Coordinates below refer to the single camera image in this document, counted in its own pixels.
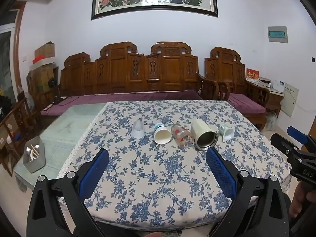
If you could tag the white paper cup blue stripe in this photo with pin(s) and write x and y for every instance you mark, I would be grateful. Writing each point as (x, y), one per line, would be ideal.
(162, 135)

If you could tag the white metal wall box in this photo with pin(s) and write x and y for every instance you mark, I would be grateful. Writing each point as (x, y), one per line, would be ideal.
(290, 101)

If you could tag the small pale green plastic cup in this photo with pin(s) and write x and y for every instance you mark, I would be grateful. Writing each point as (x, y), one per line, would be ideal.
(227, 132)

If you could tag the white device on side table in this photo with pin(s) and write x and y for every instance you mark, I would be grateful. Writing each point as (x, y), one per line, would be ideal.
(274, 84)

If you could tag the white foam board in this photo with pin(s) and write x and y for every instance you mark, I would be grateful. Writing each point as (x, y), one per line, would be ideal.
(42, 62)

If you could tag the framed flower painting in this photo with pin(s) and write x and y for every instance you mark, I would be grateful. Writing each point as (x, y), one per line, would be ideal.
(153, 0)

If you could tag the wall electrical panel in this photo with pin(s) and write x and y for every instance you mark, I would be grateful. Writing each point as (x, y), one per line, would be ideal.
(278, 34)

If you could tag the person's right hand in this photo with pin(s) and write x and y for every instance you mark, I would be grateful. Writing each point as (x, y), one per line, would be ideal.
(298, 202)

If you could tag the dark wooden shelf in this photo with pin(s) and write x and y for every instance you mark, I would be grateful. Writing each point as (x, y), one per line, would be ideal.
(14, 128)

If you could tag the long purple seat cushion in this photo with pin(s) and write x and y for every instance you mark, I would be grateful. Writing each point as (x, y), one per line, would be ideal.
(118, 98)

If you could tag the blue floral tablecloth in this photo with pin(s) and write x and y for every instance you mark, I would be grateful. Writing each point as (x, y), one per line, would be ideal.
(148, 177)

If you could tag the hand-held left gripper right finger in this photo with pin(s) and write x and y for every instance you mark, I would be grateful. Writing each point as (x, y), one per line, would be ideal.
(221, 171)

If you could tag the cream mug steel interior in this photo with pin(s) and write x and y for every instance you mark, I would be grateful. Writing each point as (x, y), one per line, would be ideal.
(203, 138)

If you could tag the grey cutlery holder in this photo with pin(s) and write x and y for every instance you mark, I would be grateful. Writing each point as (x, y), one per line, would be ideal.
(34, 163)

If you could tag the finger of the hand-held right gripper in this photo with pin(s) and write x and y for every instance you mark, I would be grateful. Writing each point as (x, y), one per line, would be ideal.
(284, 143)
(297, 134)

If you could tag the wooden door frame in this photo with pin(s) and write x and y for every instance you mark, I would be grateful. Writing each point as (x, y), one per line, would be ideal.
(18, 44)

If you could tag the glass cup red print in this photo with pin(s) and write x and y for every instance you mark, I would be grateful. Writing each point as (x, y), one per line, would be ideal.
(182, 135)

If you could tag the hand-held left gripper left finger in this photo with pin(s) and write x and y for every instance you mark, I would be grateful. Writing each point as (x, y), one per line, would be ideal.
(95, 171)

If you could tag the short purple seat cushion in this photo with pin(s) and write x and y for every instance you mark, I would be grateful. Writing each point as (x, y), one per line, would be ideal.
(246, 103)

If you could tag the translucent plastic cup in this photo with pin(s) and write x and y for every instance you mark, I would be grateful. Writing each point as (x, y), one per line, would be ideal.
(137, 130)

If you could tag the carved wooden armchair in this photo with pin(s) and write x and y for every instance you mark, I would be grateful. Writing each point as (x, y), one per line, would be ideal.
(232, 79)

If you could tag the wooden side table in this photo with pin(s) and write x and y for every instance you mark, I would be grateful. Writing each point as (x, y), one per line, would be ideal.
(272, 101)

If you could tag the red gift box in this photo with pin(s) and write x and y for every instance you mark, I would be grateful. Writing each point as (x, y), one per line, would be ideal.
(252, 74)

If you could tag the white plastic spoon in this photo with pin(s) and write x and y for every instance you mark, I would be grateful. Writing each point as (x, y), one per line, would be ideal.
(31, 153)

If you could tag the carved wooden sofa bench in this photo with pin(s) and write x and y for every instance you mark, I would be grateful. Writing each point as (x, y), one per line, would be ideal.
(128, 71)

